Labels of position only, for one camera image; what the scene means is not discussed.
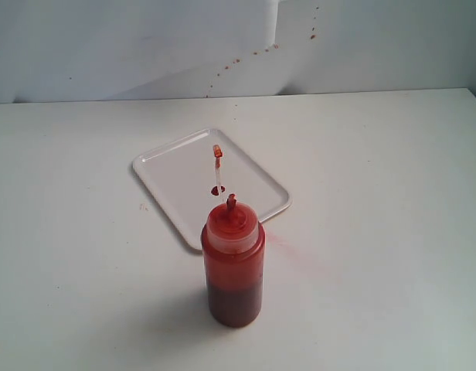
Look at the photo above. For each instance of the red sauce squeeze bottle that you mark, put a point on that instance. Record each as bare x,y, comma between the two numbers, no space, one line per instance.
233,246

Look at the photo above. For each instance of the red sauce blob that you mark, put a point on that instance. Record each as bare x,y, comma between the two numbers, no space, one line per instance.
214,191

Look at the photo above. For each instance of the white rectangular tray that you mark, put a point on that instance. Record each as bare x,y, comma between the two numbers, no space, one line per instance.
181,174

